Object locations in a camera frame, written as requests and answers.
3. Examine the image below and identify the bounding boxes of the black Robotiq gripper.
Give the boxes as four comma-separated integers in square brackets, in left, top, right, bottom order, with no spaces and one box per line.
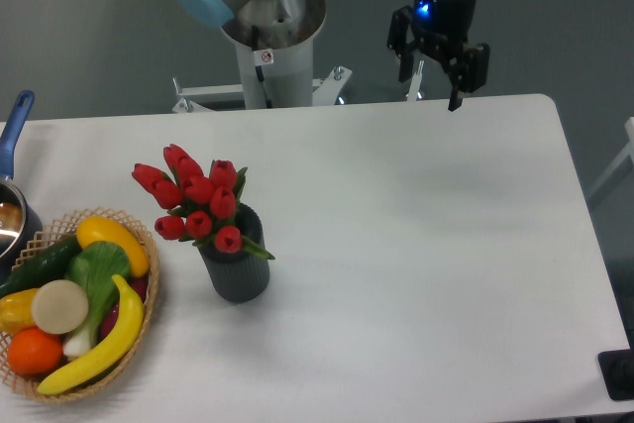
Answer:
[386,0,490,111]

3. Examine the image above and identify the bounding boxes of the red tulip bouquet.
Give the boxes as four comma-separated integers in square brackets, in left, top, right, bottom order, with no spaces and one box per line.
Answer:
[132,144,273,260]

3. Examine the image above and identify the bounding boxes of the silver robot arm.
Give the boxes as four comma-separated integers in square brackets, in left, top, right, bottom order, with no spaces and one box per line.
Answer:
[176,0,490,111]

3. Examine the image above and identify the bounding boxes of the dark grey ribbed vase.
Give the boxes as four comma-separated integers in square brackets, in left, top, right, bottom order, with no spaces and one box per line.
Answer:
[198,204,269,303]

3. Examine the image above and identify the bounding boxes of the black device at table edge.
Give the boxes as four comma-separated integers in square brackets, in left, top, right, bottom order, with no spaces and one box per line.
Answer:
[597,349,633,401]

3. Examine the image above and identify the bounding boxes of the dark red vegetable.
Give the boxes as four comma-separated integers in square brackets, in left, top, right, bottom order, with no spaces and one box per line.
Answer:
[98,275,149,341]

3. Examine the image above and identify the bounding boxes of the yellow banana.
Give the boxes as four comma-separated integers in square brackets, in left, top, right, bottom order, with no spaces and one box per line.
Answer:
[37,274,144,395]

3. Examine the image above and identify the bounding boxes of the green bok choy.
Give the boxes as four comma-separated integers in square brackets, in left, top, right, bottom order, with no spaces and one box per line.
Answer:
[63,242,130,360]

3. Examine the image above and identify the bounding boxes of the woven wicker basket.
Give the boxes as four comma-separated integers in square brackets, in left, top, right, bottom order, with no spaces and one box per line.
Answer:
[1,207,159,403]

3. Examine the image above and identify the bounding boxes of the green cucumber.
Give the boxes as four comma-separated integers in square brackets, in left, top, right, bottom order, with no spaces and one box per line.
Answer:
[1,236,81,297]

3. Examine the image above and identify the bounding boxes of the beige round disc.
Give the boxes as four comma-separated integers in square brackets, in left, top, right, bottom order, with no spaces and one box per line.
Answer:
[31,279,89,335]

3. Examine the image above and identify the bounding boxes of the yellow bell pepper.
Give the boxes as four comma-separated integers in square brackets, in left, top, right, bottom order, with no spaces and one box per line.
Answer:
[1,288,39,335]

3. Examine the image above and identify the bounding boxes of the orange fruit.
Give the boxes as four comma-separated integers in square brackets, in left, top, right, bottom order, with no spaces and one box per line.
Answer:
[7,327,62,375]

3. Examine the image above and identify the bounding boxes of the white frame at right edge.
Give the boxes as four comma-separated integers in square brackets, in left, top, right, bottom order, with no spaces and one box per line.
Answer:
[586,117,633,210]

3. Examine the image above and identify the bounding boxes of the blue handled saucepan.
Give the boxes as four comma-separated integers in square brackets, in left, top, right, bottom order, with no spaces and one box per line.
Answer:
[1,90,43,281]

